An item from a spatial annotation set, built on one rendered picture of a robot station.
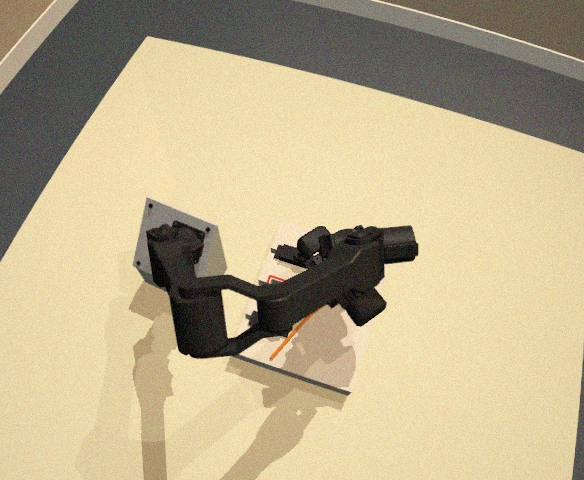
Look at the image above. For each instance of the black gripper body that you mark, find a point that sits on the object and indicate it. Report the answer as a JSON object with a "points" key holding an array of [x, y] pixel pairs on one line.
{"points": [[363, 306]]}

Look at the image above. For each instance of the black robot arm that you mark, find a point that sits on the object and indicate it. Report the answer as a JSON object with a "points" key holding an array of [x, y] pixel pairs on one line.
{"points": [[355, 262]]}

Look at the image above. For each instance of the beige flat rectangular panel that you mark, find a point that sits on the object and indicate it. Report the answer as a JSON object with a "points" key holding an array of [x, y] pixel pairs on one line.
{"points": [[327, 349]]}

